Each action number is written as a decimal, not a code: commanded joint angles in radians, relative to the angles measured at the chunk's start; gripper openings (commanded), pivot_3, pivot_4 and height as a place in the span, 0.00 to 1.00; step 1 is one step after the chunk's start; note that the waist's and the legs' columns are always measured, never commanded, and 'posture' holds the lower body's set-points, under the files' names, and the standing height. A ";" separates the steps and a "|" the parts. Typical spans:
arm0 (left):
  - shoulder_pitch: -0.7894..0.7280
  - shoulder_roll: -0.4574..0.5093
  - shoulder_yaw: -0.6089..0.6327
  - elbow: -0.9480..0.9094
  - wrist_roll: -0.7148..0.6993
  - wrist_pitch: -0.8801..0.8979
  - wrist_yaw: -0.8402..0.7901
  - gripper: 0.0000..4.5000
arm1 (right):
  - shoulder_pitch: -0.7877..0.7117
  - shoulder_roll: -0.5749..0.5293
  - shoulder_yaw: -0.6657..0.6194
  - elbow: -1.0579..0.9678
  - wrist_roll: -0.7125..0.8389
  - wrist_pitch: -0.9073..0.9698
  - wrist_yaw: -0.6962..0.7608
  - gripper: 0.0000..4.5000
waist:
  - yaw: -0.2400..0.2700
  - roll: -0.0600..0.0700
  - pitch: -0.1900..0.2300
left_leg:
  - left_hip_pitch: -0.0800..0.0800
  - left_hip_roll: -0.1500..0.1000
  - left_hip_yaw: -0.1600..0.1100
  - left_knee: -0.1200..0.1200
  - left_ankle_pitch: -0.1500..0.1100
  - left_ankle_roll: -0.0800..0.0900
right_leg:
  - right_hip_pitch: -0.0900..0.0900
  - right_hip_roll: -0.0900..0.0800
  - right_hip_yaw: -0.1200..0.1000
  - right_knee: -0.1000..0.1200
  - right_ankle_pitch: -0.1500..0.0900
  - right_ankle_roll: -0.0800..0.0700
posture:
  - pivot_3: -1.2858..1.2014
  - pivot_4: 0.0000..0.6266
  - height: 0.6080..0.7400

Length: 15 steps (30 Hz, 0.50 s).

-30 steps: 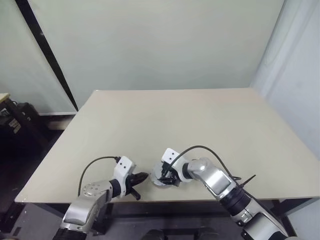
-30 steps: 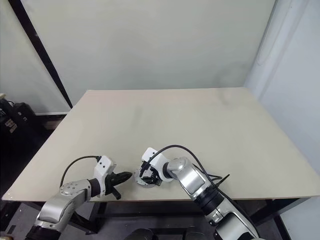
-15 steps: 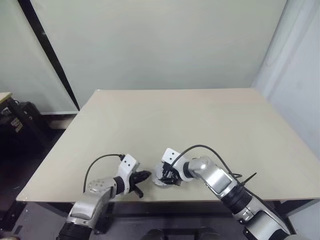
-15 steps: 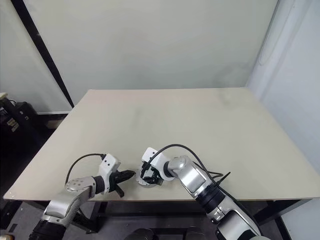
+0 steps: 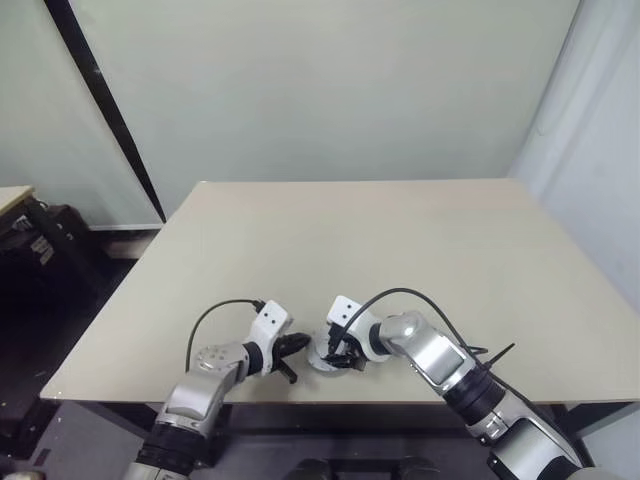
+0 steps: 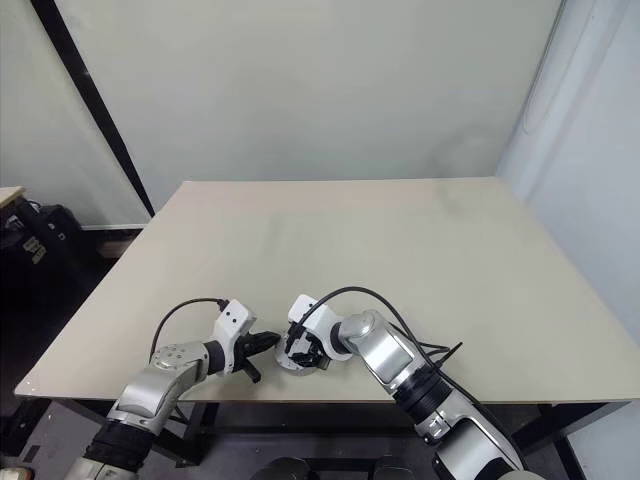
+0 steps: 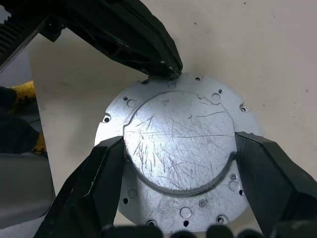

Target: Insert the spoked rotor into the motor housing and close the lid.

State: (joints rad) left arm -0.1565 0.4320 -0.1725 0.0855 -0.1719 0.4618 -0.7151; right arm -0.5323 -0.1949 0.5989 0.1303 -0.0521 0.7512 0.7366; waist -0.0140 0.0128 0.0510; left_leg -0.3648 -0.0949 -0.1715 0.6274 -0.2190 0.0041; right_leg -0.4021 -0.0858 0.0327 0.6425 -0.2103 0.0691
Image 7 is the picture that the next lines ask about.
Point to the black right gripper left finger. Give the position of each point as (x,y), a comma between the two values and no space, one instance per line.
(89,188)

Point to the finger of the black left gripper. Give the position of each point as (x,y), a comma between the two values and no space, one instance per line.
(168,42)
(119,34)

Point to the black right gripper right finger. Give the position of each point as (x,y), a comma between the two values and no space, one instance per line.
(275,178)

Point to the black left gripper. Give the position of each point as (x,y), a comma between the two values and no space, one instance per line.
(27,22)

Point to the silver round motor lid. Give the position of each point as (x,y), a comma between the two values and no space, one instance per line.
(178,138)

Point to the grey rounded shell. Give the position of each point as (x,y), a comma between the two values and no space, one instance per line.
(24,186)

